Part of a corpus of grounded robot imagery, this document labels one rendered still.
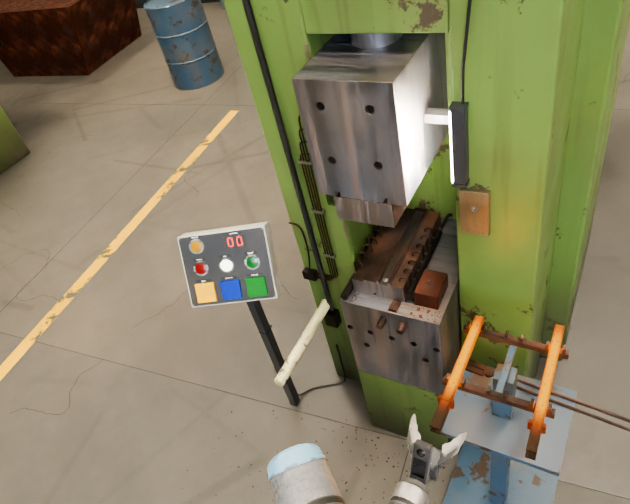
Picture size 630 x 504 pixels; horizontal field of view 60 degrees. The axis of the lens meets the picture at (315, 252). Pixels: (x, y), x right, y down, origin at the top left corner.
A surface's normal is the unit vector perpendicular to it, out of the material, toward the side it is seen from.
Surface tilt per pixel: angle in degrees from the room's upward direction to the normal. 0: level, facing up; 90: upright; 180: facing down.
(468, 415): 0
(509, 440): 0
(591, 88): 90
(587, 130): 90
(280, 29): 90
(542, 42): 90
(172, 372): 0
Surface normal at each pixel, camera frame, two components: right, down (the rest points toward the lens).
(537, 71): -0.44, 0.67
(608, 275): -0.20, -0.72
